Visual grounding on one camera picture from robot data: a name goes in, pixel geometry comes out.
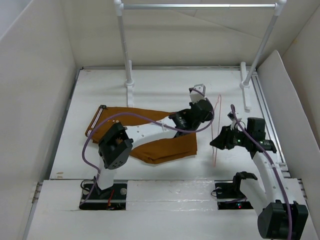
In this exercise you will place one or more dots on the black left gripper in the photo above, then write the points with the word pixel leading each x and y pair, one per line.
pixel 206 118

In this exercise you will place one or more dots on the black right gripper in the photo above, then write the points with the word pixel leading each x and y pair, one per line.
pixel 224 138

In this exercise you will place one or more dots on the pink wire hanger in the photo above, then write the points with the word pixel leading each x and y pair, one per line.
pixel 215 127

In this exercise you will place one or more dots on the brown trousers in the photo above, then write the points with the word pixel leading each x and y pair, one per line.
pixel 152 143

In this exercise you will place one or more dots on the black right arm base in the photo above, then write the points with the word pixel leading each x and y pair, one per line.
pixel 229 195

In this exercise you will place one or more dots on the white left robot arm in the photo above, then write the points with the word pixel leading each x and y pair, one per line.
pixel 114 149

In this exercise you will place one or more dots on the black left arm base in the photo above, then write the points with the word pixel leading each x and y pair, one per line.
pixel 111 199

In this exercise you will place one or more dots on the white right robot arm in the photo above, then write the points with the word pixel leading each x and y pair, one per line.
pixel 279 215

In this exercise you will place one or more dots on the white foam board strip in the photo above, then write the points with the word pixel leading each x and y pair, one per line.
pixel 171 195

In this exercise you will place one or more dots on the silver white clothes rack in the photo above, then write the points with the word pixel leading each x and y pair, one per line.
pixel 157 34

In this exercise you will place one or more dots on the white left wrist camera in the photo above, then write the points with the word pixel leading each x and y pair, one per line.
pixel 197 93

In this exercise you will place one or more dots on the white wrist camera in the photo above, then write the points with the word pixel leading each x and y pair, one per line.
pixel 197 93
pixel 234 117

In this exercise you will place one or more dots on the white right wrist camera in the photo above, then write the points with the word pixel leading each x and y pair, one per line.
pixel 234 117

